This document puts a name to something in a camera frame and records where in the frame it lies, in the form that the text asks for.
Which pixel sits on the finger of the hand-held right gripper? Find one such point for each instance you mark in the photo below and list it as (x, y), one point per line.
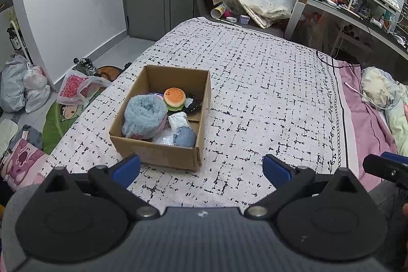
(385, 168)

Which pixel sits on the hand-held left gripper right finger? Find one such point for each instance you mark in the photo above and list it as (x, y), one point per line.
(275, 168)

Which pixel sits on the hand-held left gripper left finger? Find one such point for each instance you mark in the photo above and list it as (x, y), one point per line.
(127, 168)

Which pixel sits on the brown cardboard box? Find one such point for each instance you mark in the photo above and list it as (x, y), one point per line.
(159, 155)

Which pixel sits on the fluffy blue plush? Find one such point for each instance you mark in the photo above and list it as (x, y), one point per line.
(143, 114)

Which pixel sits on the small blue denim puff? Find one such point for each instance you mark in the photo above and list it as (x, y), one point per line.
(185, 136)

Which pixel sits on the burger plush toy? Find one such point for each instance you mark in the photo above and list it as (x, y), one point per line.
(174, 96)

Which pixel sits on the white soft cloth item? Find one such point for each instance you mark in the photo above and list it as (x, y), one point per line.
(178, 120)

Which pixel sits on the person's right leg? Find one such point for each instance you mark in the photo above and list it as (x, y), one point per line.
(382, 192)

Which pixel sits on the crumpled pale quilt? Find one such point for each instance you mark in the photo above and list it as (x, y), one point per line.
(382, 90)

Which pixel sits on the green cartoon floor mat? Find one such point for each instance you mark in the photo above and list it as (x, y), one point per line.
(59, 122)

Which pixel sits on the white black-patterned bedspread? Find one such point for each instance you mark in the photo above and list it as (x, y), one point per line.
(255, 84)

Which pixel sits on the red and white plastic bag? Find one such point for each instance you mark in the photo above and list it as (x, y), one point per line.
(71, 88)

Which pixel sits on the brown round object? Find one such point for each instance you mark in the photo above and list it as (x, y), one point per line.
(108, 73)

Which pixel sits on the pink cartoon cushion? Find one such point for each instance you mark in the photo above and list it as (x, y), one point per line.
(24, 160)

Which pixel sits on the small black floor object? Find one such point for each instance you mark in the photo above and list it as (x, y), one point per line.
(86, 65)

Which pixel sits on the grey plastic bag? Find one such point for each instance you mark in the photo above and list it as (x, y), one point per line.
(12, 84)

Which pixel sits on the small purple box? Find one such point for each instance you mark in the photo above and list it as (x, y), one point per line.
(244, 19)

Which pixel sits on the beige canvas tote bag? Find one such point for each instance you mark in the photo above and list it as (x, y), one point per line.
(264, 6)

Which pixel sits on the printed paper tube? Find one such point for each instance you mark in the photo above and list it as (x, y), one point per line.
(219, 10)

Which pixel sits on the white metal rack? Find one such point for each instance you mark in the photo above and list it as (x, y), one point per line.
(19, 39)

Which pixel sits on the white desk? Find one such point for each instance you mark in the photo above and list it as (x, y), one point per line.
(318, 2)

